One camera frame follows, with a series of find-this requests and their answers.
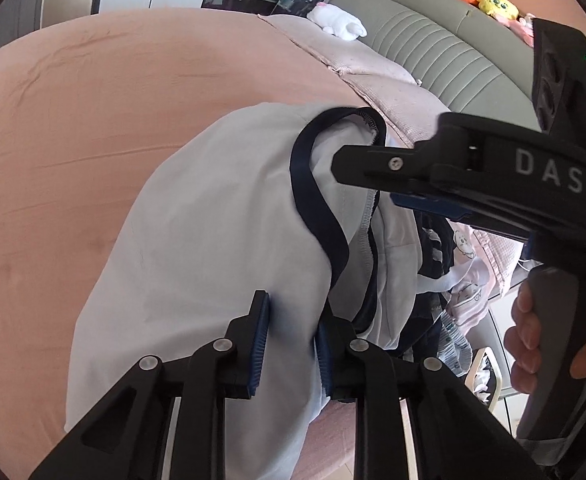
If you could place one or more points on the white printed garment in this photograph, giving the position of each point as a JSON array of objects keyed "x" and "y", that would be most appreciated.
[{"x": 468, "y": 270}]

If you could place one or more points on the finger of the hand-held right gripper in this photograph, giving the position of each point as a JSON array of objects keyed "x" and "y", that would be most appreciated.
[
  {"x": 433, "y": 205},
  {"x": 368, "y": 165}
]

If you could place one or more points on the white shirt with navy trim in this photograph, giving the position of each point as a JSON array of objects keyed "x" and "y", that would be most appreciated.
[{"x": 198, "y": 235}]

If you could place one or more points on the grey padded headboard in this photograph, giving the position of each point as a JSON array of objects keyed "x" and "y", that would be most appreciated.
[{"x": 423, "y": 45}]

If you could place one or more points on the person's right hand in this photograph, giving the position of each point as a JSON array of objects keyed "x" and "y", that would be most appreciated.
[{"x": 523, "y": 340}]

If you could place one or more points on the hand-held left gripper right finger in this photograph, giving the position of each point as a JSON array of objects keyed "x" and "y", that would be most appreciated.
[{"x": 323, "y": 360}]

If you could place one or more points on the white basket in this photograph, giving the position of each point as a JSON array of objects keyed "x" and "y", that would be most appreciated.
[{"x": 488, "y": 380}]

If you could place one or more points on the pink plush toy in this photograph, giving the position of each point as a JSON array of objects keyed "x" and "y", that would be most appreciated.
[{"x": 523, "y": 30}]

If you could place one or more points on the white plush toy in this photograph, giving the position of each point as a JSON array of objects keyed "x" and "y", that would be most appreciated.
[{"x": 335, "y": 22}]

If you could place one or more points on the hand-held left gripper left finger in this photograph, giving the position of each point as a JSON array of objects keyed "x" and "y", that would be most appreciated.
[{"x": 262, "y": 345}]

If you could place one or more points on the yellow plush toy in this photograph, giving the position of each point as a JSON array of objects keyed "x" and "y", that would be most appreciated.
[{"x": 498, "y": 5}]

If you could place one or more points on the pale pink quilt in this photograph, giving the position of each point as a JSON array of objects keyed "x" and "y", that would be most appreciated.
[{"x": 353, "y": 70}]

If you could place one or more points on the navy garment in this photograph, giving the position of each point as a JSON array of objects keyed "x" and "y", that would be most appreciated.
[{"x": 433, "y": 260}]

